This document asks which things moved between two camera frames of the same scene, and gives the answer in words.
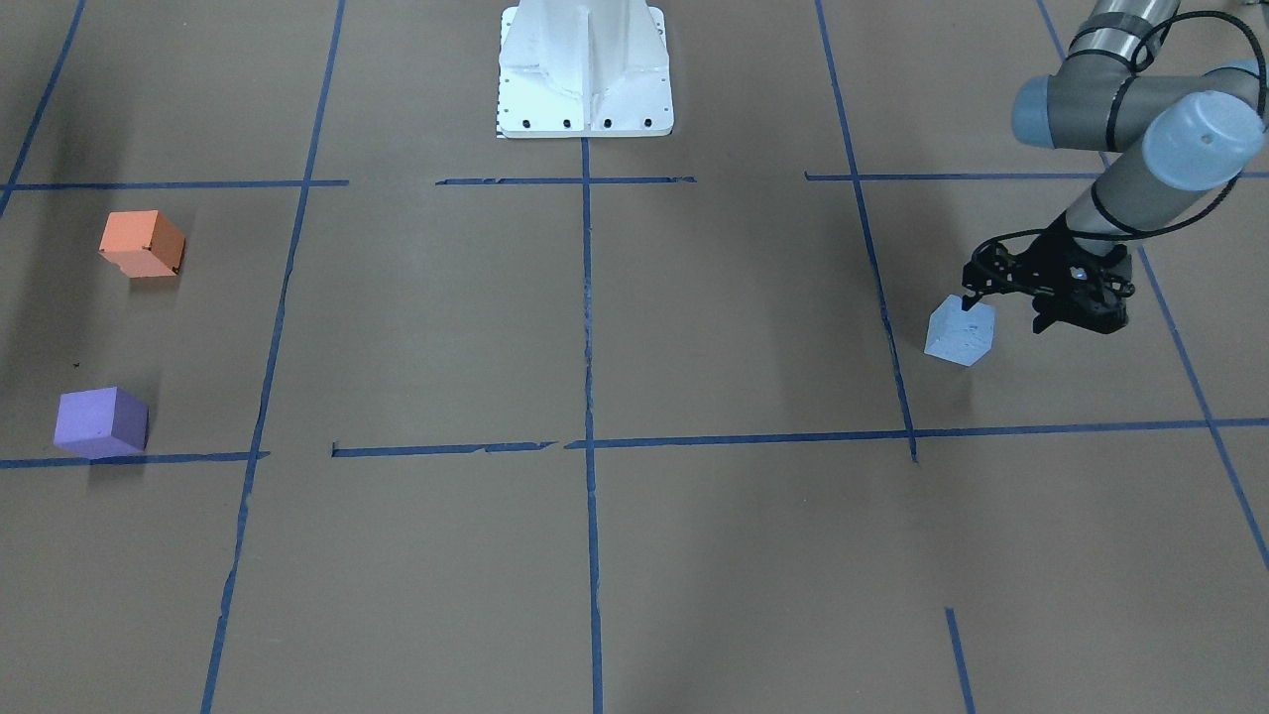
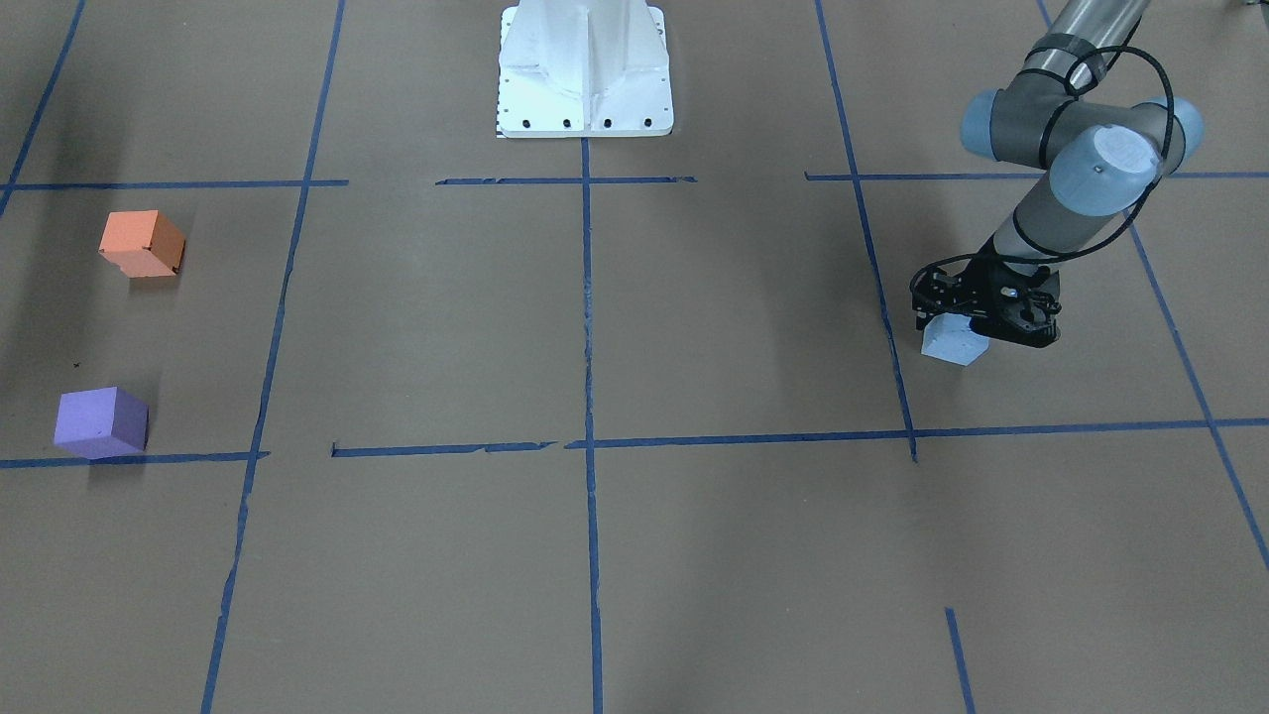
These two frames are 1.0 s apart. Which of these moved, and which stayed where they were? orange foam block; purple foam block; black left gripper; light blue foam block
Moved: black left gripper
Stayed: purple foam block; light blue foam block; orange foam block
